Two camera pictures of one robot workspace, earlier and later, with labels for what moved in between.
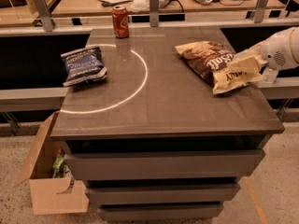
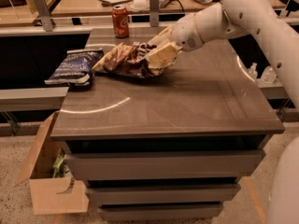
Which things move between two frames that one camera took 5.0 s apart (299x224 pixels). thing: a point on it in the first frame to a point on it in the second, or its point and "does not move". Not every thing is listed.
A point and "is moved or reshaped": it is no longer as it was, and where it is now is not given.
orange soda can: (121, 20) does not move
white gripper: (275, 52) to (184, 35)
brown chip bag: (211, 61) to (128, 59)
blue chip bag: (83, 64) is moved or reshaped
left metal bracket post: (43, 10) does not move
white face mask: (138, 5) does not move
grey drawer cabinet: (150, 139) does not move
